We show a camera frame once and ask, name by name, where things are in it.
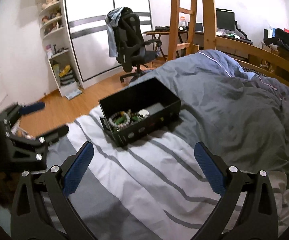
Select white bathroom scale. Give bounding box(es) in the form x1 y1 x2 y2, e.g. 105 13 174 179
65 89 82 100

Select black jewelry box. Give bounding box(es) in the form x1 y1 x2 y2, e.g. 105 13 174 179
99 77 181 147

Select white corner shelf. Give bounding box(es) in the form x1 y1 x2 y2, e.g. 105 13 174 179
35 0 80 98

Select grey blue duvet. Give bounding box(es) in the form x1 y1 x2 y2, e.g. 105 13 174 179
139 50 289 175

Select white grey striped sheet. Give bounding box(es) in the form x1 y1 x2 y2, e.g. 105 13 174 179
0 104 289 240

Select green jade bangle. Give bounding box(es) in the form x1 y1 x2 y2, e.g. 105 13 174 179
113 115 141 126

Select white pink plastic bag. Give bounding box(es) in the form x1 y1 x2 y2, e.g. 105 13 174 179
11 120 35 140

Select wooden bunk bed frame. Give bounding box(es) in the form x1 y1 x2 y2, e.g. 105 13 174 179
167 0 289 98

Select black office chair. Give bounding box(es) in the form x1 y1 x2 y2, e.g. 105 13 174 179
114 8 162 83

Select wooden folding table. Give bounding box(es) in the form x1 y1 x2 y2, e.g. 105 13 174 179
143 30 170 62

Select white bead bracelet amber bead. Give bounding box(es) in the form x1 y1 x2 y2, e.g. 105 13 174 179
108 111 131 129

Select pile of black clothes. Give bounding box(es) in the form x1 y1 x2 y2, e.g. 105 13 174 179
264 28 289 51

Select white sliding wardrobe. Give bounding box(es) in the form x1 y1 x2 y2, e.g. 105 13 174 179
64 0 152 88

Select black computer monitor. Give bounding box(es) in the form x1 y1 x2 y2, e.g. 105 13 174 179
216 8 235 31

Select denim jacket on chair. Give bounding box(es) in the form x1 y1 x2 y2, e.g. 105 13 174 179
105 7 124 57

